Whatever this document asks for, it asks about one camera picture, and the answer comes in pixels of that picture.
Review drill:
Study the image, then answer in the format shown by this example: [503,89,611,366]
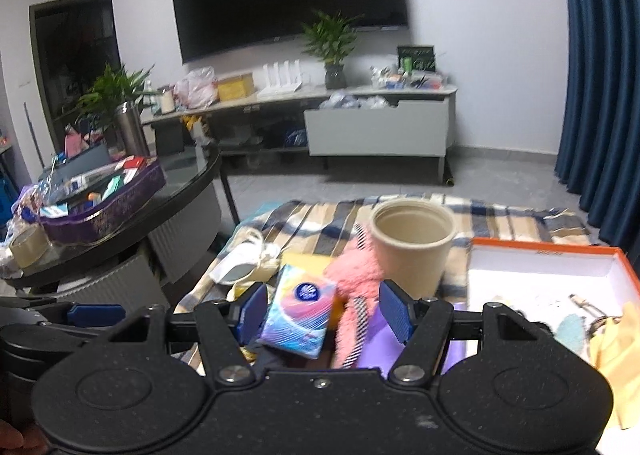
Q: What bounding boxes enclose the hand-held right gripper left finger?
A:
[106,282,269,386]

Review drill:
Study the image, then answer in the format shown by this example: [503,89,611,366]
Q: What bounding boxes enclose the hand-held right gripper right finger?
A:
[377,280,550,386]

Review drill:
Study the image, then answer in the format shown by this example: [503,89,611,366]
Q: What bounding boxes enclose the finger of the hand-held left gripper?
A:
[0,295,126,330]

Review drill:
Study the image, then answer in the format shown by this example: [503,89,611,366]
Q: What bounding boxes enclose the purple tissue pack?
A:
[357,307,466,376]

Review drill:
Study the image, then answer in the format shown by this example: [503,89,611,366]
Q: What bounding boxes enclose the colourful tissue pack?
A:
[260,264,338,361]

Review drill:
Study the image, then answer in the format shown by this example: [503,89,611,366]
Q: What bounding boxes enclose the pink plush toy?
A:
[324,225,388,370]

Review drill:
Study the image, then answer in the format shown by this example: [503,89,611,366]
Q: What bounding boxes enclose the orange and white box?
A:
[452,236,640,455]

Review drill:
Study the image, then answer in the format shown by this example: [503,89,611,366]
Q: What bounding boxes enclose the yellow cloth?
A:
[590,302,640,431]

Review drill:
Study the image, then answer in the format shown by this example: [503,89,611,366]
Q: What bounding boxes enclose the person's left hand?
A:
[0,419,48,455]

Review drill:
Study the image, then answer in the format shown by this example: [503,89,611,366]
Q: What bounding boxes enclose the grey ribbed stool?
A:
[55,252,171,306]
[147,190,223,286]

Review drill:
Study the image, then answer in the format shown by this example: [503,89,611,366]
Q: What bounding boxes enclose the dark cloth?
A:
[240,342,301,371]

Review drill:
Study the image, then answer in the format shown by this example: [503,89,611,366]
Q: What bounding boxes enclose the beige cup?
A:
[370,199,457,300]

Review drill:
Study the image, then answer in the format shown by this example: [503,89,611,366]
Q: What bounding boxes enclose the brown tape roll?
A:
[7,225,51,268]

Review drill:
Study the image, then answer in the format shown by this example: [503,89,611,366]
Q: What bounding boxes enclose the purple heart-shaped box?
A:
[37,155,167,247]

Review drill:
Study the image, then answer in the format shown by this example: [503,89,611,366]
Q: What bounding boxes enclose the plaid blanket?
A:
[175,194,591,371]

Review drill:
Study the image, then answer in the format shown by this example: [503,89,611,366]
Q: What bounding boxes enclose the black glass round table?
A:
[0,142,241,291]

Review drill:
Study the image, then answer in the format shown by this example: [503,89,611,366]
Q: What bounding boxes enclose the small pink bag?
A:
[64,132,91,159]

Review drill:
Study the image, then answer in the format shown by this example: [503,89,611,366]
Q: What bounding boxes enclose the grey television cabinet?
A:
[141,84,458,183]

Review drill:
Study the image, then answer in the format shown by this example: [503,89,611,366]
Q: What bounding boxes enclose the light blue fluffy cloth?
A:
[557,313,593,356]

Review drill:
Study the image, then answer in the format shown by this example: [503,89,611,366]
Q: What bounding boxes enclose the plant in steel vase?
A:
[75,62,156,158]

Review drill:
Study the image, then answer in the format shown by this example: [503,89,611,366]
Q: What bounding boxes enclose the clear plastic bags in drawer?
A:
[320,91,398,110]

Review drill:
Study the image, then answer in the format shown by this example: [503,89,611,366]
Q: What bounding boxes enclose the yellow cardboard box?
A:
[216,72,257,101]

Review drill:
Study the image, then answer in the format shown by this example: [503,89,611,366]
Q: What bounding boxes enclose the pink plastic bag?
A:
[173,67,220,109]

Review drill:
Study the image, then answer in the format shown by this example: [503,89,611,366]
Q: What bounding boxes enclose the white router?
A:
[256,60,304,97]

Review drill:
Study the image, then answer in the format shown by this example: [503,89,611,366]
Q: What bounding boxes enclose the clutter of small bottles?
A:
[370,64,446,90]

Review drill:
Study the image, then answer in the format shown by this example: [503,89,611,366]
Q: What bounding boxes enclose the black and green box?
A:
[397,44,437,73]

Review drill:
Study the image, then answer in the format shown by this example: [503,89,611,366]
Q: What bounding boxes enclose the potted plant in black pot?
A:
[301,10,365,90]

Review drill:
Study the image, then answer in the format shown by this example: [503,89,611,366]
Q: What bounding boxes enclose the blue curtain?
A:
[554,0,640,251]

